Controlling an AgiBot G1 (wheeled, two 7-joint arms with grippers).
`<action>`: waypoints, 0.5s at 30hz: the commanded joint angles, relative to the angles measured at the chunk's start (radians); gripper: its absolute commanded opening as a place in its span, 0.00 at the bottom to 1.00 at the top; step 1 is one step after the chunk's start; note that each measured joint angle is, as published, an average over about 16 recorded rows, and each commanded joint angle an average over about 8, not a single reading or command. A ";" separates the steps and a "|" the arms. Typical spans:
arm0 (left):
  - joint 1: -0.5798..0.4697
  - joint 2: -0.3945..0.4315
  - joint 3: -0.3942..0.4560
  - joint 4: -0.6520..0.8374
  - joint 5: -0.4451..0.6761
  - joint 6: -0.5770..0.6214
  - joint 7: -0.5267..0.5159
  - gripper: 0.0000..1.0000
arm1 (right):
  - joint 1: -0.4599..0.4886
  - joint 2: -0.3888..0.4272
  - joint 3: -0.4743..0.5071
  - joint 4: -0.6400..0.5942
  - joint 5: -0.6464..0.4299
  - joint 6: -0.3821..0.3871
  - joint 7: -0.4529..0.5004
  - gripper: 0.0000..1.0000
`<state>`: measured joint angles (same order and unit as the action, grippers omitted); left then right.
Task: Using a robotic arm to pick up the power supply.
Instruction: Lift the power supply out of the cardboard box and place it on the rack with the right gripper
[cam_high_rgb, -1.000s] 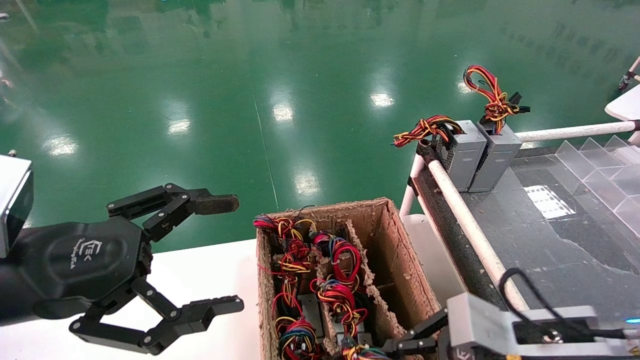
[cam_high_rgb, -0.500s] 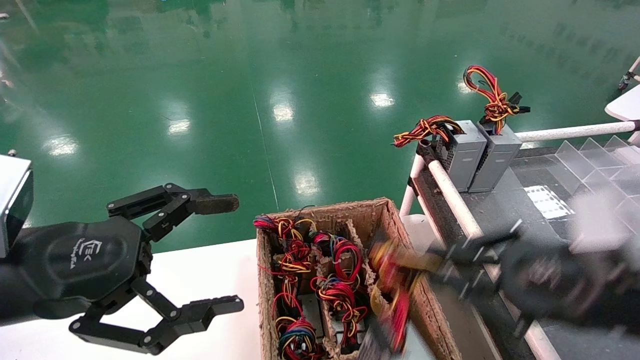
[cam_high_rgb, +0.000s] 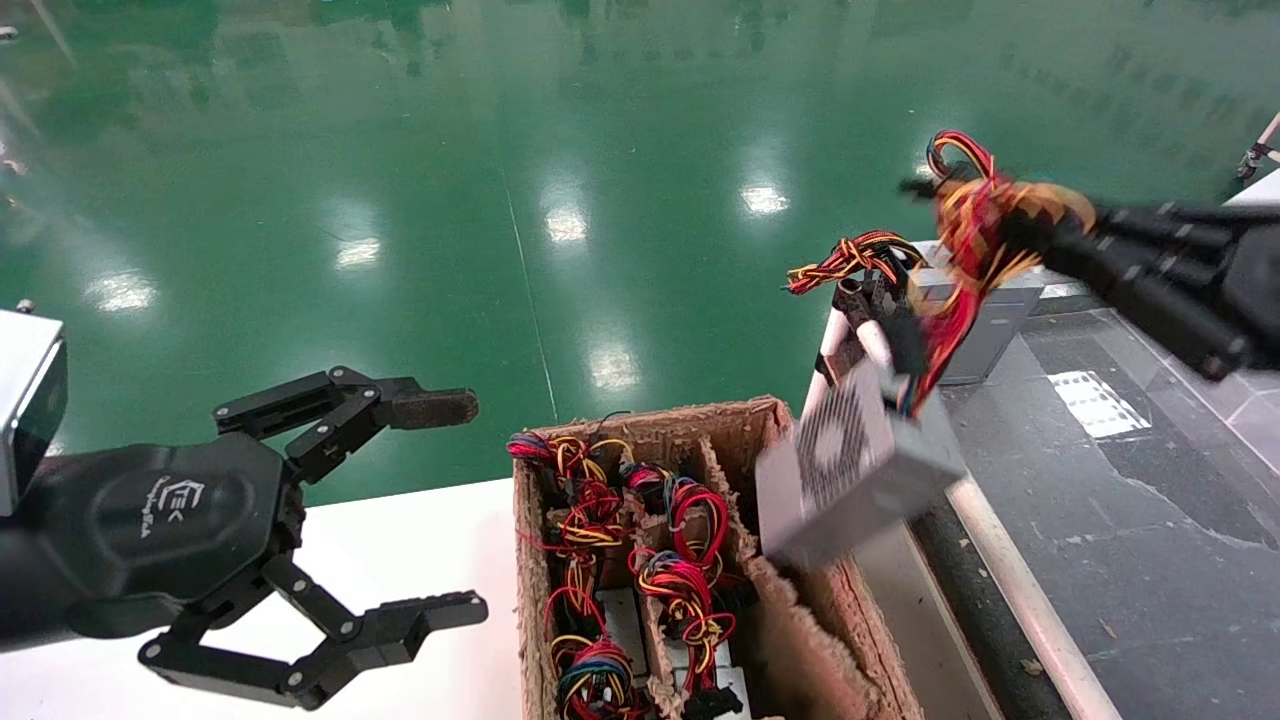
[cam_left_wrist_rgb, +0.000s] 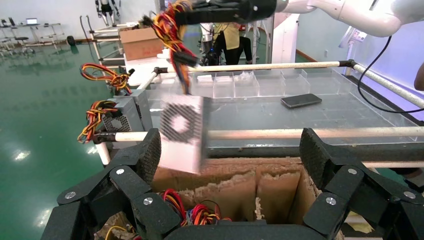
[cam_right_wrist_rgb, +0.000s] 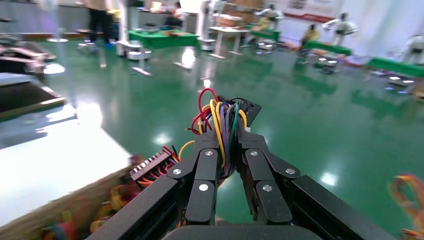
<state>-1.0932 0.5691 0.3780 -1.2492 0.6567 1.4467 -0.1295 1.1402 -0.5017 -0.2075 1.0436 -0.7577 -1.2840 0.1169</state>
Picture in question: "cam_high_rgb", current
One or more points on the beige pipe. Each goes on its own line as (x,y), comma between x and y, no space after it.
(1270,130)

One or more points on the brown cardboard box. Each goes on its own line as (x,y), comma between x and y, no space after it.
(800,650)

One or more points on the white table panel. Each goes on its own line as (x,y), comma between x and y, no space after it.
(1258,190)

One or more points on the black pipe connector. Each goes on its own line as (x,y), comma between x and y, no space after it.
(852,298)

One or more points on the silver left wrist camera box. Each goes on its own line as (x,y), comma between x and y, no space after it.
(25,400)

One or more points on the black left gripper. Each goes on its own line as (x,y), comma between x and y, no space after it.
(185,510)

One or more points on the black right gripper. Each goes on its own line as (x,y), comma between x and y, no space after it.
(1258,290)

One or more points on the black pipe clamp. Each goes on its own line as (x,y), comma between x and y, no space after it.
(1255,160)

